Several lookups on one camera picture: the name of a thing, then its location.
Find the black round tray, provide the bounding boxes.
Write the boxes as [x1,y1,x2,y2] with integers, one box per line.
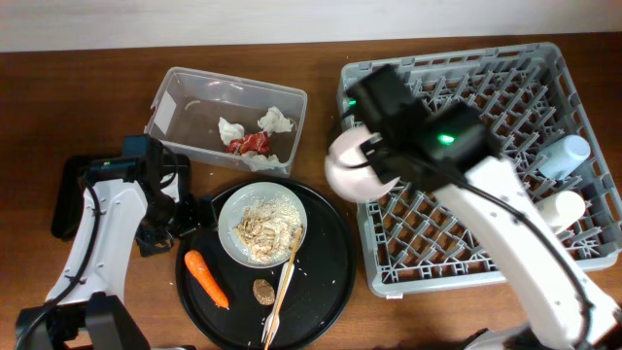
[176,179,357,349]

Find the brown cookie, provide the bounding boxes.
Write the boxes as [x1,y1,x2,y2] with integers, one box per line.
[253,279,276,306]

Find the clear plastic waste bin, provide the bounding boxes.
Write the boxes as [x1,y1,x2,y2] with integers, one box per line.
[145,67,307,177]

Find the grey dishwasher rack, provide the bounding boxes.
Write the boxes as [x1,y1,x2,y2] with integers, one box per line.
[358,43,621,298]

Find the grey plate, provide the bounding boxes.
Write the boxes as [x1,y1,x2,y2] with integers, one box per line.
[218,182,307,268]

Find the wooden chopstick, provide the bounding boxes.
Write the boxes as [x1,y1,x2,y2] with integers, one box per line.
[262,229,302,350]

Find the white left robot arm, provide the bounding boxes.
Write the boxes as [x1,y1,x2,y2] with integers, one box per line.
[16,179,151,349]

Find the white cup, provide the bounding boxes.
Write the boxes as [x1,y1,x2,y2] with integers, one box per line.
[536,191,586,234]

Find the white plastic fork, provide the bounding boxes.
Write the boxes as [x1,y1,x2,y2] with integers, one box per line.
[261,262,294,349]

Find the white tissue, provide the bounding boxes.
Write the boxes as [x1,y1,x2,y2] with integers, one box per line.
[218,118,245,147]
[258,107,295,135]
[242,151,281,171]

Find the pink bowl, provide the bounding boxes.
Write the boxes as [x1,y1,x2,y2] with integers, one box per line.
[325,126,399,202]

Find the black rectangular tray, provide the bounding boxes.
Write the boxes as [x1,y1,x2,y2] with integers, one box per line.
[51,154,197,241]

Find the light blue cup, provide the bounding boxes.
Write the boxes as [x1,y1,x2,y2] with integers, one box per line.
[537,135,591,181]

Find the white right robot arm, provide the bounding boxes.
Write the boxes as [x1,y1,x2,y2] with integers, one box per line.
[355,103,621,349]

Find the orange carrot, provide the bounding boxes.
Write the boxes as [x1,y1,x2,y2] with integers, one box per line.
[184,250,229,309]

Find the red wrapper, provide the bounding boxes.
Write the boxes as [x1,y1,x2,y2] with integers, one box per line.
[225,131,270,156]

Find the rice and food scraps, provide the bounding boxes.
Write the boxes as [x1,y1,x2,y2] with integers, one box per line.
[233,198,304,265]

